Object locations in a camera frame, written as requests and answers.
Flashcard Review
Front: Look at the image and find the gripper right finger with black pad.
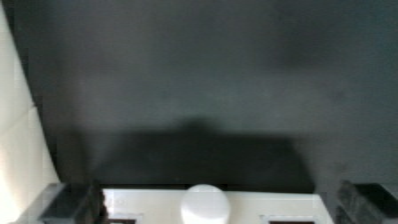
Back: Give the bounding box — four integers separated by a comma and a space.
336, 181, 398, 224

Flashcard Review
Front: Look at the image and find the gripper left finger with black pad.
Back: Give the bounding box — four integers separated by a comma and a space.
39, 184, 105, 224

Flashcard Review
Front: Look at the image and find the white front drawer box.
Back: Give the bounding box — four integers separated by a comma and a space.
103, 185, 334, 224

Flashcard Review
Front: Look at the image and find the white front fence bar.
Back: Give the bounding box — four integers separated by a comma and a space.
0, 4, 59, 224

